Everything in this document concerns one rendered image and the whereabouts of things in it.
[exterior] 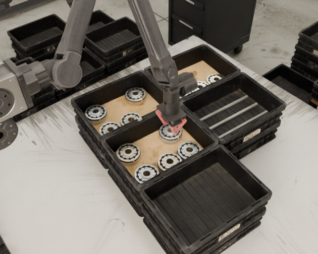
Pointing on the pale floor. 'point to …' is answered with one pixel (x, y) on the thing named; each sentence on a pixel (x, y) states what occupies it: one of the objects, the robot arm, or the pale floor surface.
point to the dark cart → (212, 22)
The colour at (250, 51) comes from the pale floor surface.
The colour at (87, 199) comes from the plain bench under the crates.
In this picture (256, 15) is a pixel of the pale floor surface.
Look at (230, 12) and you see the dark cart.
